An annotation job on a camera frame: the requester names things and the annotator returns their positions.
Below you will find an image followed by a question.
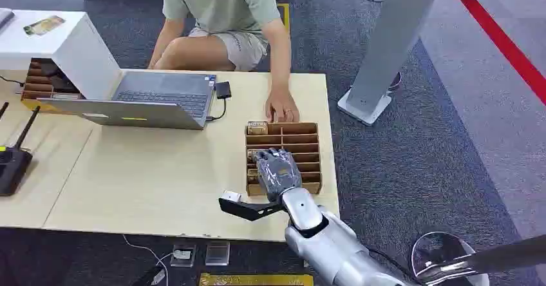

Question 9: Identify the yellow floor plate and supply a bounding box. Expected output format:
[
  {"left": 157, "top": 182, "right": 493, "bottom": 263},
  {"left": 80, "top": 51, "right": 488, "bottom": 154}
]
[{"left": 198, "top": 272, "right": 315, "bottom": 286}]

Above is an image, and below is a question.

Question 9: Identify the grey flat device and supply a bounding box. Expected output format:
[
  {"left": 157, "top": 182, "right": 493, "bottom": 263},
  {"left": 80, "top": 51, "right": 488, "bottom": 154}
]
[{"left": 0, "top": 8, "right": 15, "bottom": 32}]

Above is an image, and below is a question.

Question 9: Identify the thin black cable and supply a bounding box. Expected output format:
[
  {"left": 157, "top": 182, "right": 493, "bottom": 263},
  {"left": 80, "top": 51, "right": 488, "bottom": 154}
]
[{"left": 0, "top": 75, "right": 25, "bottom": 88}]

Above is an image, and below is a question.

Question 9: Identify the black adapter cable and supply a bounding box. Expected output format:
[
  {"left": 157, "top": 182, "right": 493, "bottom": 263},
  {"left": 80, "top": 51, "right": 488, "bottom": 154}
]
[{"left": 205, "top": 98, "right": 227, "bottom": 122}]

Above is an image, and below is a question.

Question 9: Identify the dark wooden card box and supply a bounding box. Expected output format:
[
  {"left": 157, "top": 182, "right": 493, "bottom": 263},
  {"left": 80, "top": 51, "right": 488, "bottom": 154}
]
[{"left": 21, "top": 57, "right": 84, "bottom": 104}]

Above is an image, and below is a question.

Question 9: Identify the white box stand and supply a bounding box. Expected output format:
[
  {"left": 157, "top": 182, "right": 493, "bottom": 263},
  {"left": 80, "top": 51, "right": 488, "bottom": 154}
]
[{"left": 0, "top": 10, "right": 123, "bottom": 101}]

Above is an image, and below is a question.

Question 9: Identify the black router with antennas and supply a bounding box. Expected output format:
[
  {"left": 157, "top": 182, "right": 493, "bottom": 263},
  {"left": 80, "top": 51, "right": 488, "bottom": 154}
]
[{"left": 0, "top": 101, "right": 42, "bottom": 198}]

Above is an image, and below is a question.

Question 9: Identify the grey laptop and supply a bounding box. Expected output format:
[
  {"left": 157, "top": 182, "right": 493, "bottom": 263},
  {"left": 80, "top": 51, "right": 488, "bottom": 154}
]
[{"left": 37, "top": 70, "right": 217, "bottom": 131}]

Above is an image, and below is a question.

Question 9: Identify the yellow frame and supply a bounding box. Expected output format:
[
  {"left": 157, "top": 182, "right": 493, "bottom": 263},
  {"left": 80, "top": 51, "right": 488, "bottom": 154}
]
[{"left": 276, "top": 3, "right": 291, "bottom": 35}]

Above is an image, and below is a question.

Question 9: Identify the red barrier belt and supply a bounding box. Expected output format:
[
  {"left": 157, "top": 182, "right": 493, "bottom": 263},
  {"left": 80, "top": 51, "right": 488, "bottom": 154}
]
[{"left": 444, "top": 0, "right": 546, "bottom": 106}]

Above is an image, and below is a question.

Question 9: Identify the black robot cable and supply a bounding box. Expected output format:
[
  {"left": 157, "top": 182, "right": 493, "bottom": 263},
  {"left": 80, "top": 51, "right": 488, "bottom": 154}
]
[{"left": 366, "top": 247, "right": 415, "bottom": 281}]

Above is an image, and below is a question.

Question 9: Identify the grey metal pillar stand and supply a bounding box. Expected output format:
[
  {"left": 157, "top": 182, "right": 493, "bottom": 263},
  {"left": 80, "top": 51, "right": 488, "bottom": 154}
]
[{"left": 337, "top": 0, "right": 446, "bottom": 126}]

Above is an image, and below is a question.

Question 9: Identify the person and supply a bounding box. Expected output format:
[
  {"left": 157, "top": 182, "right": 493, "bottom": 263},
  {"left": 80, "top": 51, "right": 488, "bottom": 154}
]
[{"left": 147, "top": 0, "right": 300, "bottom": 124}]

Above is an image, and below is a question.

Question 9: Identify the green printed card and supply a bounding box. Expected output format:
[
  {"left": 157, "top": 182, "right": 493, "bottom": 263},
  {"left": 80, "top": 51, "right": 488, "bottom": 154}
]
[{"left": 23, "top": 15, "right": 66, "bottom": 37}]

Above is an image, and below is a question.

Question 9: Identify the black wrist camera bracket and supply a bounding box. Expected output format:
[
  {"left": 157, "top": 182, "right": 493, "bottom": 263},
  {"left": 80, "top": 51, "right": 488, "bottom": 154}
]
[{"left": 218, "top": 198, "right": 286, "bottom": 223}]

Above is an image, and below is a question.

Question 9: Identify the white cable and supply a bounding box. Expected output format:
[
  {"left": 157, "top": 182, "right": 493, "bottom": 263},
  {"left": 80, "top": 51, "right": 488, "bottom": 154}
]
[{"left": 122, "top": 234, "right": 174, "bottom": 286}]

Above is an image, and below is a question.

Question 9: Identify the chrome rounded shell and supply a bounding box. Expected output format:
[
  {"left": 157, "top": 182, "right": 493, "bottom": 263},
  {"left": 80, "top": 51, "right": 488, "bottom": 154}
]
[{"left": 410, "top": 231, "right": 546, "bottom": 286}]

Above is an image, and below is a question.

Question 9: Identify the clear plastic case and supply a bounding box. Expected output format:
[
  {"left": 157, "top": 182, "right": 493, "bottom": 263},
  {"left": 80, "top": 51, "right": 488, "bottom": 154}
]
[{"left": 205, "top": 241, "right": 231, "bottom": 267}]

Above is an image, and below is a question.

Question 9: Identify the black adapter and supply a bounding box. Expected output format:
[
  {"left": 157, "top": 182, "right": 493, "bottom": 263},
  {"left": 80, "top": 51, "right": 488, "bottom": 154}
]
[{"left": 214, "top": 81, "right": 232, "bottom": 100}]

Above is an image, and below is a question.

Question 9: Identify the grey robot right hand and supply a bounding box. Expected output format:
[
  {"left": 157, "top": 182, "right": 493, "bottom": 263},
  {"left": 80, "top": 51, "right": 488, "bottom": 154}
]
[{"left": 254, "top": 148, "right": 303, "bottom": 203}]

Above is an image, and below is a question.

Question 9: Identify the yellow sheet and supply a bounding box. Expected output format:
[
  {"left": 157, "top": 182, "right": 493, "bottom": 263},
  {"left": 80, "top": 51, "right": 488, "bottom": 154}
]
[{"left": 21, "top": 98, "right": 69, "bottom": 115}]

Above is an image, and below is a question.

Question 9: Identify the person's left hand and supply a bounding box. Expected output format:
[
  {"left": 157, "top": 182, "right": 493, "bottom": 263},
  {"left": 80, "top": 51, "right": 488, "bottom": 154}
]
[{"left": 265, "top": 90, "right": 300, "bottom": 124}]

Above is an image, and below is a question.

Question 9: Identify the small black labelled device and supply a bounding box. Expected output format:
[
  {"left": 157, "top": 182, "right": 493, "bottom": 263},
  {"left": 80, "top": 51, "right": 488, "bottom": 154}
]
[{"left": 170, "top": 243, "right": 198, "bottom": 269}]

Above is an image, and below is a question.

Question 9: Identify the black device with label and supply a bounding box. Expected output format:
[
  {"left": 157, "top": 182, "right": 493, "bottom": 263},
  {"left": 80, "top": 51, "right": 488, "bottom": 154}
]
[{"left": 131, "top": 266, "right": 167, "bottom": 286}]

